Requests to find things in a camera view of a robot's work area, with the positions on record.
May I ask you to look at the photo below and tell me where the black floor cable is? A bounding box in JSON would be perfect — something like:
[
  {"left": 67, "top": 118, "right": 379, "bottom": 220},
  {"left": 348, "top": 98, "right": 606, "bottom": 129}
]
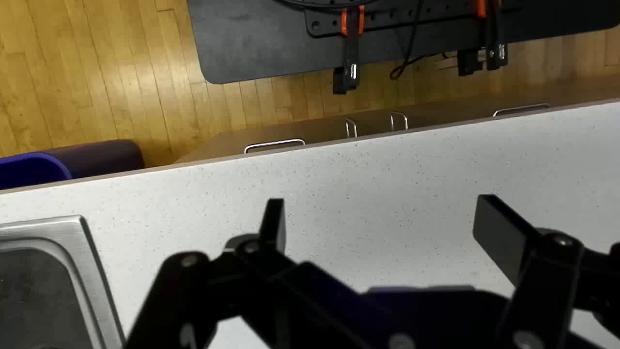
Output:
[{"left": 387, "top": 0, "right": 449, "bottom": 81}]

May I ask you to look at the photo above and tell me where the blue plastic bin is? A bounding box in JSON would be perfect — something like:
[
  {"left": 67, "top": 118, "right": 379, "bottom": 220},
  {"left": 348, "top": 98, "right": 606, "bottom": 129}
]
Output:
[{"left": 0, "top": 153, "right": 73, "bottom": 191}]

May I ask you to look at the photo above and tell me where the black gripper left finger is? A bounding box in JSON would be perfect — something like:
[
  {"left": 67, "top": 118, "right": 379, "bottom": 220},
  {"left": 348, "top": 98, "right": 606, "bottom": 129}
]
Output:
[{"left": 123, "top": 195, "right": 389, "bottom": 349}]

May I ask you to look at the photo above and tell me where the dark grey floor mat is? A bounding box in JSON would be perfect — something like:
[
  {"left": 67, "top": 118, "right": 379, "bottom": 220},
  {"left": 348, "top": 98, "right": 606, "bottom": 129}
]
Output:
[{"left": 185, "top": 0, "right": 620, "bottom": 85}]

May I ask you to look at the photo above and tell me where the metal cabinet handle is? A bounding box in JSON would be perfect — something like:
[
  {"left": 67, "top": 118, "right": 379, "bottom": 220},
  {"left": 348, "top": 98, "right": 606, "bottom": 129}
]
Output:
[
  {"left": 489, "top": 102, "right": 549, "bottom": 120},
  {"left": 241, "top": 135, "right": 307, "bottom": 154},
  {"left": 340, "top": 114, "right": 360, "bottom": 139},
  {"left": 387, "top": 112, "right": 410, "bottom": 131}
]

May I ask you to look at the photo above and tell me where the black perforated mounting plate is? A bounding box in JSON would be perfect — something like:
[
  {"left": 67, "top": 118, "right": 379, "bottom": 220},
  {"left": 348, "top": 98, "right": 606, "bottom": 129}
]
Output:
[{"left": 303, "top": 0, "right": 511, "bottom": 38}]

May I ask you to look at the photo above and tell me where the stainless steel sink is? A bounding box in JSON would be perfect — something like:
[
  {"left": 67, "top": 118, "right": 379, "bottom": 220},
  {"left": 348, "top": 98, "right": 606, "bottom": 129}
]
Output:
[{"left": 0, "top": 213, "right": 127, "bottom": 349}]

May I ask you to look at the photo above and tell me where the dark purple bin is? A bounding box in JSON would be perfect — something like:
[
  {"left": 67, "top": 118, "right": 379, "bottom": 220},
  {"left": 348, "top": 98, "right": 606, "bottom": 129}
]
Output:
[{"left": 42, "top": 137, "right": 146, "bottom": 180}]

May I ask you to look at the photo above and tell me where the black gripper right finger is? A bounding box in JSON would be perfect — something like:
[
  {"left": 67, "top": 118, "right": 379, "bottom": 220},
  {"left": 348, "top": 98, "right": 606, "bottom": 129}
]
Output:
[{"left": 472, "top": 191, "right": 620, "bottom": 349}]

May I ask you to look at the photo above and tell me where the orange black clamp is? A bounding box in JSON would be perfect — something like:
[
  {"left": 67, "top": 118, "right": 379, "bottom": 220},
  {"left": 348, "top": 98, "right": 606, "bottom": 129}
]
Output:
[
  {"left": 485, "top": 0, "right": 509, "bottom": 71},
  {"left": 330, "top": 3, "right": 367, "bottom": 96},
  {"left": 454, "top": 0, "right": 489, "bottom": 77}
]

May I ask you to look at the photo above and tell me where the wooden base cabinet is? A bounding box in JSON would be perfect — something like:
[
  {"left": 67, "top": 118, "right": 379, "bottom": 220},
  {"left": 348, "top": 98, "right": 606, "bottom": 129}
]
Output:
[{"left": 175, "top": 69, "right": 620, "bottom": 162}]

